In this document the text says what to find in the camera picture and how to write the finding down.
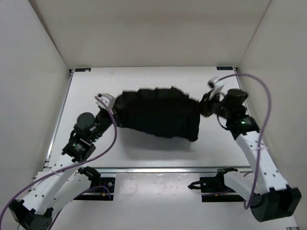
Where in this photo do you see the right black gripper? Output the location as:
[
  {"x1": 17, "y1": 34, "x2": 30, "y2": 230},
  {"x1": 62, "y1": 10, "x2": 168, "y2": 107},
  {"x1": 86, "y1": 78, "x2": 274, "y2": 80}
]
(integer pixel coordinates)
[{"x1": 194, "y1": 91, "x2": 233, "y2": 120}]

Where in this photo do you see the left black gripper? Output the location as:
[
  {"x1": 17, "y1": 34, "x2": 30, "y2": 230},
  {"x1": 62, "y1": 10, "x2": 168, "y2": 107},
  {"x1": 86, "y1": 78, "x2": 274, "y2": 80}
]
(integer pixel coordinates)
[{"x1": 92, "y1": 100, "x2": 130, "y2": 138}]

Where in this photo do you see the black pleated skirt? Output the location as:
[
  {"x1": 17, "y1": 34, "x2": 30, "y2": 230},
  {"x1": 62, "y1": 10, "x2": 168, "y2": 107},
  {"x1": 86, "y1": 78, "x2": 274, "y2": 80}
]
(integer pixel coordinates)
[{"x1": 113, "y1": 87, "x2": 201, "y2": 142}]

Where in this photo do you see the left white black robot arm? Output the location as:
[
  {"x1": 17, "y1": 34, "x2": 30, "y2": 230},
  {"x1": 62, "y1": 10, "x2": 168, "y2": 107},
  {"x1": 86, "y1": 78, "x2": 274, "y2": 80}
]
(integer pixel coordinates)
[{"x1": 8, "y1": 108, "x2": 117, "y2": 230}]

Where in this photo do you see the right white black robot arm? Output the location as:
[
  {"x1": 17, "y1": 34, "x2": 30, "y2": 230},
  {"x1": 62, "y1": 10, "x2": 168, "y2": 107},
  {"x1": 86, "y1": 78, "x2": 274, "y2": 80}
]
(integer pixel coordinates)
[{"x1": 188, "y1": 89, "x2": 302, "y2": 222}]

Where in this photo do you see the right blue corner label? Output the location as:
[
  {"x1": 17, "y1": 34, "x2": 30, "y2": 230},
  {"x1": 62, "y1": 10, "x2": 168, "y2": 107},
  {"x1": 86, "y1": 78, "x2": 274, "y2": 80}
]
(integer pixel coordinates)
[{"x1": 216, "y1": 66, "x2": 233, "y2": 71}]

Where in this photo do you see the blue corner label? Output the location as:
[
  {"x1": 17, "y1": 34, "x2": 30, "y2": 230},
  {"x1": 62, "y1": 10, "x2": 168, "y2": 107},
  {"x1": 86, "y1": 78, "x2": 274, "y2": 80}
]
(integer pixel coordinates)
[
  {"x1": 216, "y1": 66, "x2": 233, "y2": 71},
  {"x1": 74, "y1": 68, "x2": 91, "y2": 72}
]

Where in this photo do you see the left blue corner label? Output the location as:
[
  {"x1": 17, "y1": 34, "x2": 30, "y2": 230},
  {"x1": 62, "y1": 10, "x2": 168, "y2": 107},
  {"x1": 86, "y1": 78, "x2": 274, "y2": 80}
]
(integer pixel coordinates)
[{"x1": 74, "y1": 68, "x2": 91, "y2": 72}]

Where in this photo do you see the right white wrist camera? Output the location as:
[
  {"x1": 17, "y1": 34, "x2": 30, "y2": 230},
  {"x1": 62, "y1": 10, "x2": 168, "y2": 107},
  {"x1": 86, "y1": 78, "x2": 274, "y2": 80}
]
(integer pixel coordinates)
[{"x1": 208, "y1": 77, "x2": 224, "y2": 98}]

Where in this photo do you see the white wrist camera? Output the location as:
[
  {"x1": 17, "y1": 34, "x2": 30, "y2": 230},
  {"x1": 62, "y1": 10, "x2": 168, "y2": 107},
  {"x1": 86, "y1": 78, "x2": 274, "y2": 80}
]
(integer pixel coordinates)
[
  {"x1": 208, "y1": 77, "x2": 224, "y2": 98},
  {"x1": 94, "y1": 93, "x2": 116, "y2": 109}
]

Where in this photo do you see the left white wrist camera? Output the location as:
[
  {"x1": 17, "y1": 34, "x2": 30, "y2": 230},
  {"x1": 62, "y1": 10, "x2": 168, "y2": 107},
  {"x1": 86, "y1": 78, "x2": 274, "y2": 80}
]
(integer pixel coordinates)
[{"x1": 94, "y1": 93, "x2": 116, "y2": 109}]

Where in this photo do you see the aluminium table frame rail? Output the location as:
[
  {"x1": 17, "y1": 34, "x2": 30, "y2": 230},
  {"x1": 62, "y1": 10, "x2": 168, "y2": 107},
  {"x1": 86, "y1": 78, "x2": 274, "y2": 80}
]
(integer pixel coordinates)
[{"x1": 44, "y1": 165, "x2": 271, "y2": 173}]

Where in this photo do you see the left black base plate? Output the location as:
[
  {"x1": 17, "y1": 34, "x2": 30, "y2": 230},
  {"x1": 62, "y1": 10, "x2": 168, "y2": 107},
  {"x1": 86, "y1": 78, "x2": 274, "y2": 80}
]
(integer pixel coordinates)
[{"x1": 74, "y1": 174, "x2": 116, "y2": 201}]

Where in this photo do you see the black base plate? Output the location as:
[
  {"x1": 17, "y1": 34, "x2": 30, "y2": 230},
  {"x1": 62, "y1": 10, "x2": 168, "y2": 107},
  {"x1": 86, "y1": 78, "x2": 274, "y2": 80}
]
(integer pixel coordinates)
[
  {"x1": 200, "y1": 176, "x2": 244, "y2": 203},
  {"x1": 74, "y1": 174, "x2": 116, "y2": 201}
]

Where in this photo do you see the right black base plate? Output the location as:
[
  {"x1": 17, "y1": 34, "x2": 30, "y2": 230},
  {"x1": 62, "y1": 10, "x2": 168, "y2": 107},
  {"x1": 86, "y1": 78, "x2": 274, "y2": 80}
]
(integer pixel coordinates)
[{"x1": 200, "y1": 176, "x2": 244, "y2": 203}]

